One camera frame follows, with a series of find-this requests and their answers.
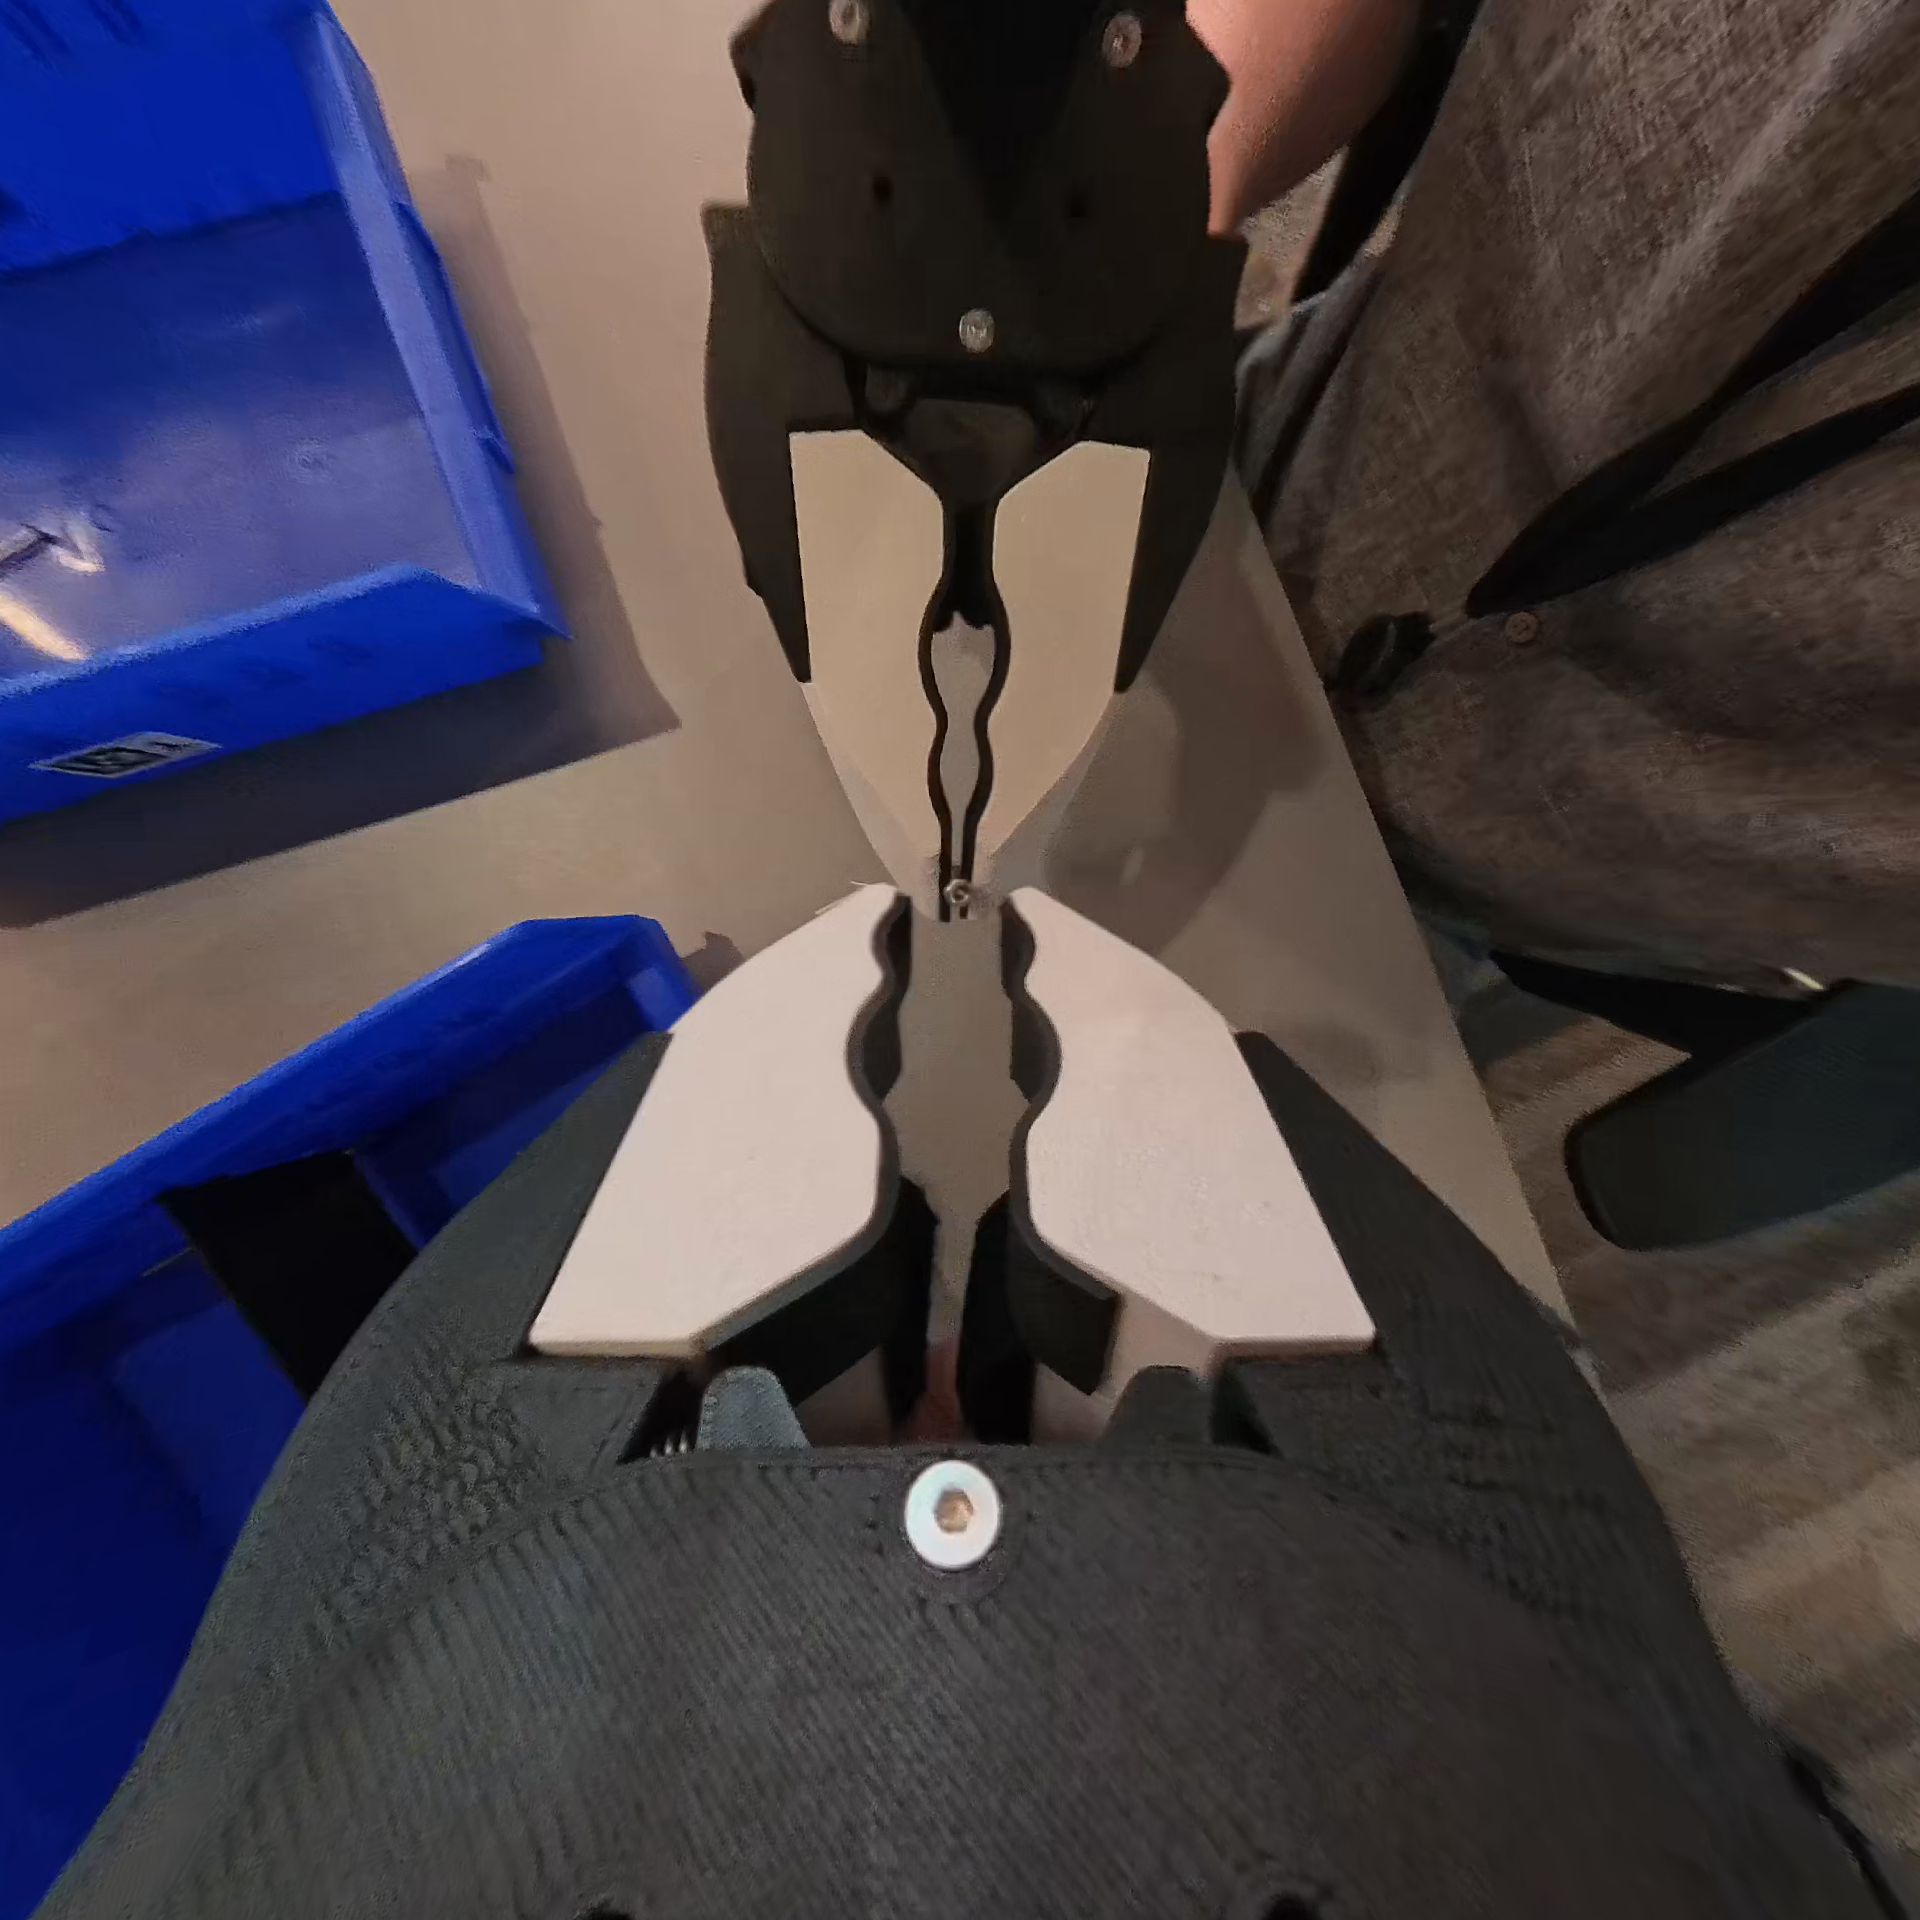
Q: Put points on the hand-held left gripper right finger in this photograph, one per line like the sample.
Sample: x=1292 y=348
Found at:
x=1200 y=1184

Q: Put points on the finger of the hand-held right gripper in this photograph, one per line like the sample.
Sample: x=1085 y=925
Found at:
x=1073 y=600
x=856 y=600

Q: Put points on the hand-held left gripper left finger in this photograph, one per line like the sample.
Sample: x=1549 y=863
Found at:
x=722 y=1184

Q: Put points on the blue plastic bin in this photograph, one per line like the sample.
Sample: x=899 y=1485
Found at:
x=300 y=675

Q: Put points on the blue bin with black divider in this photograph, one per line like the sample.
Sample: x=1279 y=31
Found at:
x=90 y=1500

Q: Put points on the person's right forearm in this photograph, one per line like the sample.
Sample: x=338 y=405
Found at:
x=1289 y=103

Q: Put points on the black bin divider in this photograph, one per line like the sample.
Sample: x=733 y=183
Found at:
x=285 y=1275

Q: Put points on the person's grey shirt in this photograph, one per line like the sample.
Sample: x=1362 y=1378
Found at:
x=1649 y=750

